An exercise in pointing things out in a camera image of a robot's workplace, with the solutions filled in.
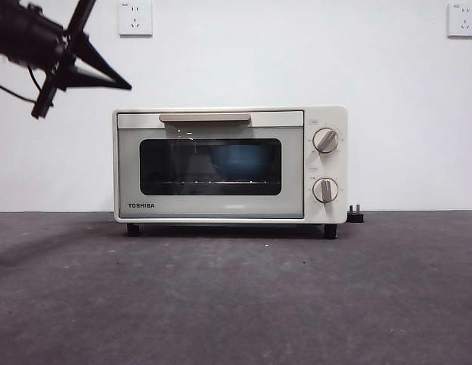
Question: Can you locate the round beige oven knob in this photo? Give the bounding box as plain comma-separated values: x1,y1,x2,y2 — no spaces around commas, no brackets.
312,177,340,208
312,128,340,155

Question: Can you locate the blue ribbed bowl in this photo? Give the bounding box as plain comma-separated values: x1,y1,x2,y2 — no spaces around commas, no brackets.
208,146,269,179

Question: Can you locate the glass oven door with handle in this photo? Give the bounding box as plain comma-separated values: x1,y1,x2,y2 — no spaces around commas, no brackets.
116,110,305,221

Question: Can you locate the white wall socket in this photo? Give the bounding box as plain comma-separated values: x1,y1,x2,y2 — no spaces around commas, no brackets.
447,4,472,39
119,2,153,38

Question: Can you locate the black power plug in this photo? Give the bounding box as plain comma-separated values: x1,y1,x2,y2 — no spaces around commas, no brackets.
347,204,365,224

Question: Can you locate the metal wire oven rack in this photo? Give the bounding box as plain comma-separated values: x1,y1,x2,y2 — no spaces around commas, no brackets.
159,179,268,186

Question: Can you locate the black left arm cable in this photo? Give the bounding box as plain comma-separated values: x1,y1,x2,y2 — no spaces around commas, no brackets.
0,64,45,104

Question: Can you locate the cream toaster oven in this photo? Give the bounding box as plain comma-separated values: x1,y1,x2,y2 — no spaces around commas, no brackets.
112,106,349,240

